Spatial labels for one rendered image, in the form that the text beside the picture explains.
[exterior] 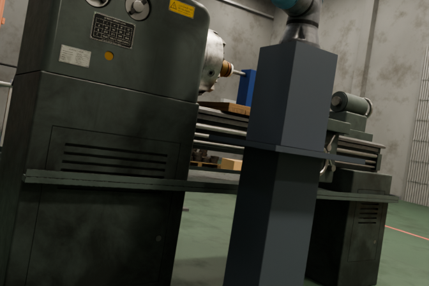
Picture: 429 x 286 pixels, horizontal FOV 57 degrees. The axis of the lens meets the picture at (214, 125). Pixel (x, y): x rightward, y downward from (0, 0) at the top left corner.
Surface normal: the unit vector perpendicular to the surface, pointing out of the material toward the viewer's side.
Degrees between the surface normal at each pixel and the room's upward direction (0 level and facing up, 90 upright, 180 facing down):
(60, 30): 90
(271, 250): 90
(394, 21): 90
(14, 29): 90
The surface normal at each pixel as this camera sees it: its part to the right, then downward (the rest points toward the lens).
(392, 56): -0.85, -0.15
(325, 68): 0.51, 0.06
